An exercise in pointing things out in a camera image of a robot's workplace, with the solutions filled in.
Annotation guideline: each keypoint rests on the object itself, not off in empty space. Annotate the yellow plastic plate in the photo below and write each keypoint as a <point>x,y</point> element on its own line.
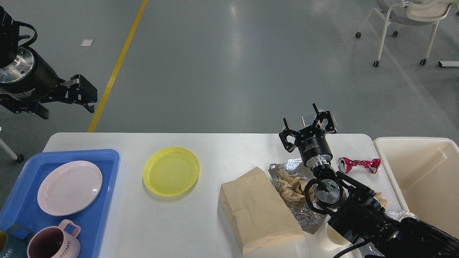
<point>171,171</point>

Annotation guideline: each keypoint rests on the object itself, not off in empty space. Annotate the white office chair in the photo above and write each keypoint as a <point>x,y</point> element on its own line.
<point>409,13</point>

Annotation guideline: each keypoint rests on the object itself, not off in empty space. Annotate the crumpled brown paper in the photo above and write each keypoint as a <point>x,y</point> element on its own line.
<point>292,187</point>

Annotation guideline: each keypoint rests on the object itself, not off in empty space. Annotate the left background chair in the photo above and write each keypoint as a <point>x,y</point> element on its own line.
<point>19,158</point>

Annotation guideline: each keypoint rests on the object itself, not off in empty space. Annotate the beige plastic bin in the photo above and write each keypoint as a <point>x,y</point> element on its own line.
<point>425,174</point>

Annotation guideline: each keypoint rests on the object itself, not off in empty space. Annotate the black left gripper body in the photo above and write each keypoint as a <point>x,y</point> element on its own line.
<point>29,78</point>

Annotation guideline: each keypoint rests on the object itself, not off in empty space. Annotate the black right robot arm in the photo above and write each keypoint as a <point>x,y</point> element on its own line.
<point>355,213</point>

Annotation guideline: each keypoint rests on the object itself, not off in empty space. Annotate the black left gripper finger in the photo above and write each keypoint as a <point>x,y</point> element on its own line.
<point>77,90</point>
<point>17,107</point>

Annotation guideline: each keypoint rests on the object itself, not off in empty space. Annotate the crushed red can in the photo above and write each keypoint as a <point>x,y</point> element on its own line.
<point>345,164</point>

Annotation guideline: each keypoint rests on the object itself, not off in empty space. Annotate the brown paper bag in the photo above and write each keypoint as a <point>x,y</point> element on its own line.
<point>258,216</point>

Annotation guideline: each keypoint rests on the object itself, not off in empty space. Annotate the pink mug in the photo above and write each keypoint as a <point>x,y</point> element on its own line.
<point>56,241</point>

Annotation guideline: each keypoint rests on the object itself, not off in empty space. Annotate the teal mug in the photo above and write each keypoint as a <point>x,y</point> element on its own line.
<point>12,246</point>

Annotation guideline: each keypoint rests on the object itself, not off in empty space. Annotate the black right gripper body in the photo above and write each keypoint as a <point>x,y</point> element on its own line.
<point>313,147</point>

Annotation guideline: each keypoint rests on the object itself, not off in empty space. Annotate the pink plate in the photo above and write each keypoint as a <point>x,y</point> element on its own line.
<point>70,188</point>

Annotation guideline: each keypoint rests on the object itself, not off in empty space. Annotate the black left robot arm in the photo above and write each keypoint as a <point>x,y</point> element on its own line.
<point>12,35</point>

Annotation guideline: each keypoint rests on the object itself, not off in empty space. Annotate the white bar on floor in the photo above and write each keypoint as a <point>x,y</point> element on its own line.
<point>447,64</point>

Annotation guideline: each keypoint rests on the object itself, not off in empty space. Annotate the white paper cup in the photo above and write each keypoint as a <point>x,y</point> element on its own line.
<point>329,239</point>

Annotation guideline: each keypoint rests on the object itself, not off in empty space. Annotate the crumpled aluminium foil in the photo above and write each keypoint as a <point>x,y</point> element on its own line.
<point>309,220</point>

